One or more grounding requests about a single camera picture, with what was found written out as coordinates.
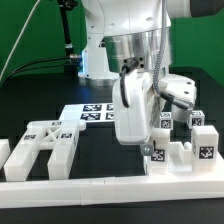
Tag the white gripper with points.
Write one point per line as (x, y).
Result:
(134, 123)

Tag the white chair seat block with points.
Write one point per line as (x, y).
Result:
(179, 159)

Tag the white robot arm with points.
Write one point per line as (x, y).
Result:
(131, 39)

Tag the white tagged cube left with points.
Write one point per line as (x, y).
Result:
(166, 120)

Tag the white tagged cube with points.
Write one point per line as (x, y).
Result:
(196, 118)
(166, 120)

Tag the white tagged cube right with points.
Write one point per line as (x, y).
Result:
(196, 118)

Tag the white L-shaped fence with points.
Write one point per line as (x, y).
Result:
(112, 190)

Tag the white block at left edge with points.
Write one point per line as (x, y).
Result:
(4, 151)

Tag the white marker base plate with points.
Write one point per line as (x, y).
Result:
(91, 113)

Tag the white chair back frame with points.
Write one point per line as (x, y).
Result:
(59, 136)

